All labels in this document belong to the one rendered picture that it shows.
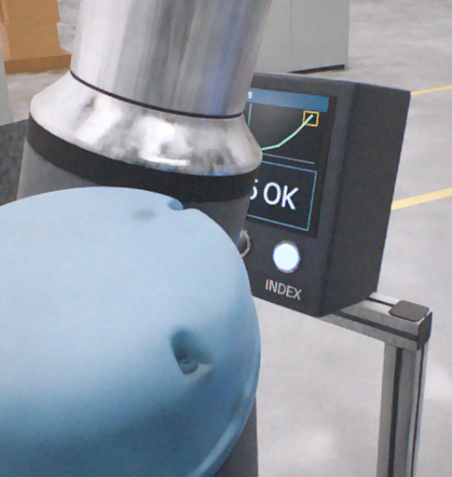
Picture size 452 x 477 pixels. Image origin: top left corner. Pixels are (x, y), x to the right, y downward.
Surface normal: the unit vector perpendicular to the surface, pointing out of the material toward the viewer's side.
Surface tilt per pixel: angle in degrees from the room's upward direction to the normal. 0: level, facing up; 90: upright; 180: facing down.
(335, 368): 0
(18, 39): 90
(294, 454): 0
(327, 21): 90
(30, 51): 90
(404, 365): 90
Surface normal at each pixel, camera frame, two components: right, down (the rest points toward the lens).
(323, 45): 0.43, 0.36
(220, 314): 0.54, -0.52
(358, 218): 0.78, 0.22
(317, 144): -0.61, 0.11
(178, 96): 0.22, 0.44
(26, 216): -0.04, -0.85
